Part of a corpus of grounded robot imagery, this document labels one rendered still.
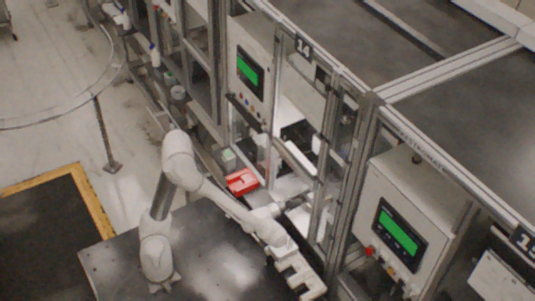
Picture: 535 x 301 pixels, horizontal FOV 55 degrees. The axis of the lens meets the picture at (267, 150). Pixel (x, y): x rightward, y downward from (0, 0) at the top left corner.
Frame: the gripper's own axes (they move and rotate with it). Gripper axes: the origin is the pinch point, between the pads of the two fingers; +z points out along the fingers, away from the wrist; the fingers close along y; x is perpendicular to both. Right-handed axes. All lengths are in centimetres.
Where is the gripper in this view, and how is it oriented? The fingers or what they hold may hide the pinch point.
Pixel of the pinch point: (308, 194)
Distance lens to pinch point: 286.1
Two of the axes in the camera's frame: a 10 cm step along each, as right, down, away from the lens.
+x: -5.4, -6.2, 5.8
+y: 0.3, -6.9, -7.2
